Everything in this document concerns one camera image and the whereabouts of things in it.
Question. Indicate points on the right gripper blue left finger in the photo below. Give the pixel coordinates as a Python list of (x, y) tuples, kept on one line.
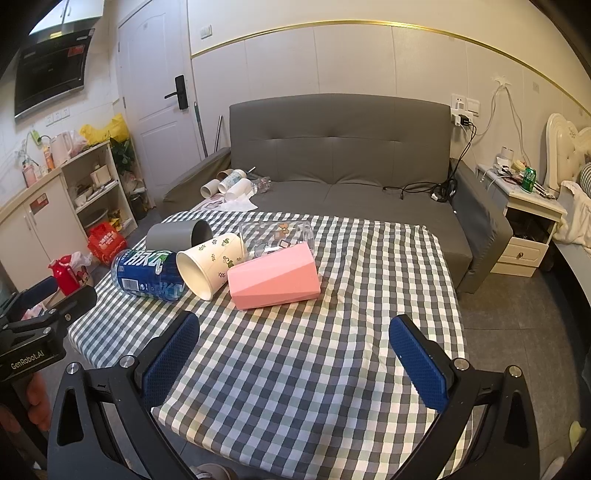
[(161, 361)]

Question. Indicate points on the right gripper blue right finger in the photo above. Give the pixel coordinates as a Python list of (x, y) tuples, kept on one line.
[(429, 368)]

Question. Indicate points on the white patterned paper cup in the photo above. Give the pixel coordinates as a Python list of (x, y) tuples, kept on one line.
[(204, 268)]

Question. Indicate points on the grey plastic cup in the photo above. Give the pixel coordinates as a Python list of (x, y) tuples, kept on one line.
[(178, 236)]

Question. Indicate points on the pink faceted cup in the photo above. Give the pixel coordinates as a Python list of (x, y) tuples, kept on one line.
[(285, 276)]

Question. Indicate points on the clear plastic cup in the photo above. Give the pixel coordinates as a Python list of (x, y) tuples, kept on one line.
[(264, 237)]

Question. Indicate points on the white printed paper cup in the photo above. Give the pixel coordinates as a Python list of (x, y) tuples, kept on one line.
[(233, 177)]

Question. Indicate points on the person's left hand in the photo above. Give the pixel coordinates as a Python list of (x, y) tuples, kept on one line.
[(39, 410)]

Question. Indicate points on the red thermos flask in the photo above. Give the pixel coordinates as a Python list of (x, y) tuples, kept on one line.
[(65, 277)]

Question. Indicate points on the blue labelled plastic bottle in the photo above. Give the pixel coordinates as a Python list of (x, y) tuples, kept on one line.
[(148, 273)]

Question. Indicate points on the white kitchen cabinet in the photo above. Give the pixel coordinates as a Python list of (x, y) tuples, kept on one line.
[(38, 226)]

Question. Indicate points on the checkered tablecloth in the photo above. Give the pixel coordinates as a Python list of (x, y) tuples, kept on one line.
[(309, 390)]

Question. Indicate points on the red gift box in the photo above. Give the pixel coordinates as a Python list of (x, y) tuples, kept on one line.
[(105, 242)]

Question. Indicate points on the white open shelf unit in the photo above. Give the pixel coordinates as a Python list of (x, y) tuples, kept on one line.
[(96, 190)]

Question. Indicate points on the paper sheet on sofa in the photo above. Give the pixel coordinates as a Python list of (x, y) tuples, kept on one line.
[(220, 203)]

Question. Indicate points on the white paper roll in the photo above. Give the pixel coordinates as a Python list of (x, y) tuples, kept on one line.
[(211, 188)]

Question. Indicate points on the pink electric kettle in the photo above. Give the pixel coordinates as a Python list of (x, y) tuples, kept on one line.
[(62, 148)]

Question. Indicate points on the white bedside table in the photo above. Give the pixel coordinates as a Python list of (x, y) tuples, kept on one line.
[(533, 219)]

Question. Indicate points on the empty clear bottle on sofa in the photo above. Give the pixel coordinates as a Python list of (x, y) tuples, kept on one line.
[(261, 185)]

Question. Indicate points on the green bottle on nightstand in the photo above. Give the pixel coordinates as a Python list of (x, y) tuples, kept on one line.
[(529, 179)]

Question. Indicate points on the yellow plastic bag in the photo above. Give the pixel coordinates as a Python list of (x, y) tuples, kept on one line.
[(115, 129)]

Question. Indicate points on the grey fabric sofa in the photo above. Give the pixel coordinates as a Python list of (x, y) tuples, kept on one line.
[(365, 157)]

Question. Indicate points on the black range hood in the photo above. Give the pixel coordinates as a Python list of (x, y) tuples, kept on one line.
[(48, 70)]

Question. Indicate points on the white door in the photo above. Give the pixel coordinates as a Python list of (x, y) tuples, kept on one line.
[(152, 49)]

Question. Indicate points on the white bed headboard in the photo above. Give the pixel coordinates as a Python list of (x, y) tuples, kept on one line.
[(567, 150)]

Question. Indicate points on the white wall power strip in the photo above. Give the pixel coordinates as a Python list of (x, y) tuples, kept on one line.
[(464, 110)]

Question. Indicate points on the black door handle lock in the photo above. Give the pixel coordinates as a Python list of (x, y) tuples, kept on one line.
[(179, 93)]

